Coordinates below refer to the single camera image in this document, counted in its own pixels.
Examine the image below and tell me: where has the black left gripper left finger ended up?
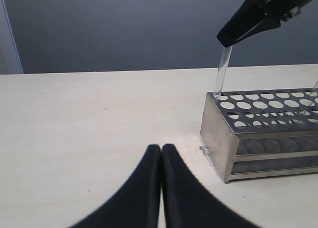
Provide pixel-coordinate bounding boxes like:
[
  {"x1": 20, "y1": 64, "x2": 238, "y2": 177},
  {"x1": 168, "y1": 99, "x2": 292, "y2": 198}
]
[{"x1": 72, "y1": 145, "x2": 161, "y2": 228}]

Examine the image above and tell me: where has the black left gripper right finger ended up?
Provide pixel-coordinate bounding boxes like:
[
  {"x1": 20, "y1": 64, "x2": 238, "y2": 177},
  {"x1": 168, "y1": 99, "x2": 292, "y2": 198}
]
[{"x1": 161, "y1": 144, "x2": 258, "y2": 228}]

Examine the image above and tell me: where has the blue-capped tube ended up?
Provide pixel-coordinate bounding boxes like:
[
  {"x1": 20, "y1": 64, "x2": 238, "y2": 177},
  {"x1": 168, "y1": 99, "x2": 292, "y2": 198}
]
[
  {"x1": 213, "y1": 46, "x2": 233, "y2": 98},
  {"x1": 308, "y1": 81, "x2": 318, "y2": 106}
]

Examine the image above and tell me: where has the stainless steel test tube rack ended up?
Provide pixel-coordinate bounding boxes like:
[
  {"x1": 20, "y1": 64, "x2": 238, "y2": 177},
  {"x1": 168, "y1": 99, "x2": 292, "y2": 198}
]
[{"x1": 200, "y1": 88, "x2": 318, "y2": 183}]

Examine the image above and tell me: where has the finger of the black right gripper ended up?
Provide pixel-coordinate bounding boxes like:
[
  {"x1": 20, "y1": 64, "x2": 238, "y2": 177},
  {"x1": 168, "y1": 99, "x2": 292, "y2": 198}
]
[
  {"x1": 217, "y1": 0, "x2": 265, "y2": 46},
  {"x1": 235, "y1": 16, "x2": 281, "y2": 44}
]

